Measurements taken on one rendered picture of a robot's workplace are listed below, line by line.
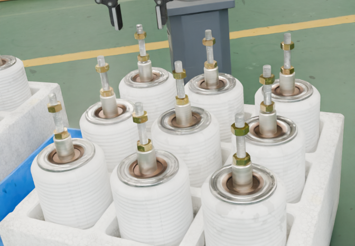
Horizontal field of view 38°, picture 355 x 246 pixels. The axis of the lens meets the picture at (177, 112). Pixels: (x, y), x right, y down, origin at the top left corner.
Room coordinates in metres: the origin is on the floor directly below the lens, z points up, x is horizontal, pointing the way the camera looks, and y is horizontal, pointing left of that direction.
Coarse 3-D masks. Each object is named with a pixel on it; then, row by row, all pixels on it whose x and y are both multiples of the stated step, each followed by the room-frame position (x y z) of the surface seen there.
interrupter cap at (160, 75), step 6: (132, 72) 0.80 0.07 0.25; (138, 72) 0.80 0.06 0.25; (156, 72) 0.79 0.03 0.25; (162, 72) 0.79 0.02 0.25; (168, 72) 0.78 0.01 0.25; (126, 78) 0.78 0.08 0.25; (132, 78) 0.78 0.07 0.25; (138, 78) 0.78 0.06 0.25; (156, 78) 0.77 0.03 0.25; (162, 78) 0.76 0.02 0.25; (168, 78) 0.76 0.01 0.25; (126, 84) 0.76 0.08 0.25; (132, 84) 0.75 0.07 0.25; (138, 84) 0.75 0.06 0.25; (144, 84) 0.75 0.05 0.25; (150, 84) 0.74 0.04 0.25; (156, 84) 0.74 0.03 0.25
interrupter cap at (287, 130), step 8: (248, 120) 0.59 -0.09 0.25; (256, 120) 0.59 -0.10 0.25; (280, 120) 0.58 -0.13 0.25; (288, 120) 0.58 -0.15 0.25; (256, 128) 0.58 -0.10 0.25; (280, 128) 0.57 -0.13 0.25; (288, 128) 0.56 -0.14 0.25; (296, 128) 0.56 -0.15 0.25; (248, 136) 0.55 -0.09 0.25; (256, 136) 0.55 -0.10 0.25; (264, 136) 0.55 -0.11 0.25; (272, 136) 0.55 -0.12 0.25; (280, 136) 0.55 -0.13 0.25; (288, 136) 0.54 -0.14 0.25; (256, 144) 0.53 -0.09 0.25; (264, 144) 0.53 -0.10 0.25; (272, 144) 0.53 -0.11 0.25; (280, 144) 0.53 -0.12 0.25
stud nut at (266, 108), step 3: (261, 102) 0.57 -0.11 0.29; (273, 102) 0.57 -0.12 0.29; (261, 105) 0.56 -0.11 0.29; (264, 105) 0.56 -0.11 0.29; (267, 105) 0.56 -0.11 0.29; (270, 105) 0.56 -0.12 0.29; (273, 105) 0.56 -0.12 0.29; (261, 108) 0.56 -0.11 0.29; (264, 108) 0.56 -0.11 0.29; (267, 108) 0.56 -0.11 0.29; (270, 108) 0.56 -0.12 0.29; (273, 108) 0.56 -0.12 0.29; (267, 111) 0.56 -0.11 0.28
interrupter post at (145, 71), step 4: (148, 60) 0.78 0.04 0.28; (140, 64) 0.77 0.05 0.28; (144, 64) 0.76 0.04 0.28; (148, 64) 0.77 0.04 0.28; (140, 68) 0.77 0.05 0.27; (144, 68) 0.76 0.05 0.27; (148, 68) 0.77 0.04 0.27; (140, 72) 0.77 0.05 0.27; (144, 72) 0.76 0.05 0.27; (148, 72) 0.77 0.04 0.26; (152, 72) 0.78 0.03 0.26; (140, 76) 0.77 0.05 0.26; (144, 76) 0.77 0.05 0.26; (148, 76) 0.77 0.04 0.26; (152, 76) 0.77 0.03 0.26; (144, 80) 0.77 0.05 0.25; (148, 80) 0.77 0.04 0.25
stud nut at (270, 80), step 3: (261, 75) 0.57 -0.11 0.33; (273, 75) 0.56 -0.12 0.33; (261, 78) 0.56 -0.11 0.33; (264, 78) 0.56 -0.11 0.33; (267, 78) 0.56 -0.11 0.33; (270, 78) 0.56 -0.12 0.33; (273, 78) 0.56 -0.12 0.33; (261, 81) 0.56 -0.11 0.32; (264, 81) 0.56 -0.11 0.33; (267, 81) 0.56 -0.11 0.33; (270, 81) 0.56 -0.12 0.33; (273, 81) 0.56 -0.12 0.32; (267, 84) 0.56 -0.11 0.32
